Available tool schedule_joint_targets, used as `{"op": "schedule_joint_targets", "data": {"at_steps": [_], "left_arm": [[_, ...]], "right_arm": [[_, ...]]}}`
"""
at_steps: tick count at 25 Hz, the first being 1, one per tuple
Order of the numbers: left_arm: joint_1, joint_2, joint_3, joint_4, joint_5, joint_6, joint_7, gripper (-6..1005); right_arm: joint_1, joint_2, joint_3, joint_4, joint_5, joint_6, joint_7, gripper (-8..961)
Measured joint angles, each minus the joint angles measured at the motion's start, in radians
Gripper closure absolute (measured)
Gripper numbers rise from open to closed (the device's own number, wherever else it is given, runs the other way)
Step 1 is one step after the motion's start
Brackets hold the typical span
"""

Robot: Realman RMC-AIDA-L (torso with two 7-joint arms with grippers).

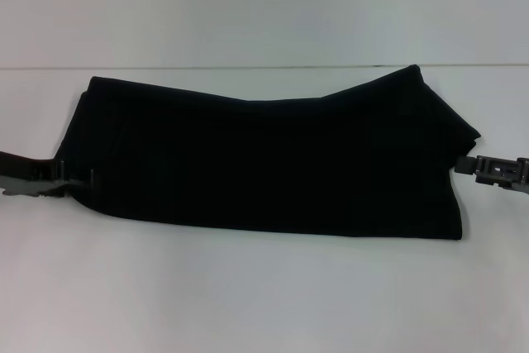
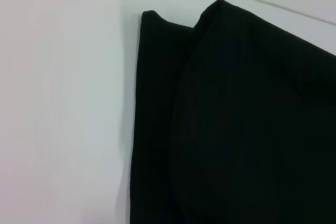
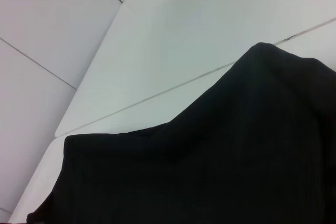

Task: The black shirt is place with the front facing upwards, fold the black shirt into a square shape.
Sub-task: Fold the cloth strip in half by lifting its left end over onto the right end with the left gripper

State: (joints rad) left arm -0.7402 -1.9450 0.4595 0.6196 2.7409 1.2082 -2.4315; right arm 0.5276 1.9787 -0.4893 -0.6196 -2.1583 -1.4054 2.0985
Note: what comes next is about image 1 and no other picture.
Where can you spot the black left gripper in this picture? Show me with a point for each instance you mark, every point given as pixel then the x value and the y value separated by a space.
pixel 29 179

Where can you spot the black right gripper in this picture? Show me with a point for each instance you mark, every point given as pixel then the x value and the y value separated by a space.
pixel 524 173

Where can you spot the black shirt with FREE print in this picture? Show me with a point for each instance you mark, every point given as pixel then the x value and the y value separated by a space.
pixel 264 154

